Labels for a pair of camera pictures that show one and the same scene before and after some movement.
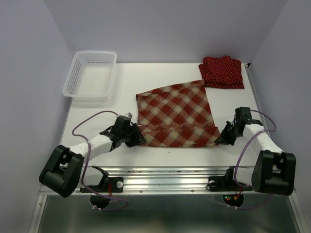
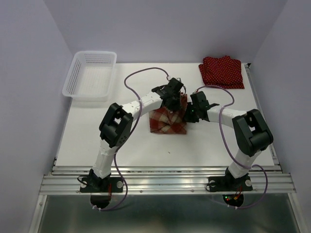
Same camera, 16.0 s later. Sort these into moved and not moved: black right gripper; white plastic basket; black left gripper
Moved: black left gripper; black right gripper
Not moved: white plastic basket
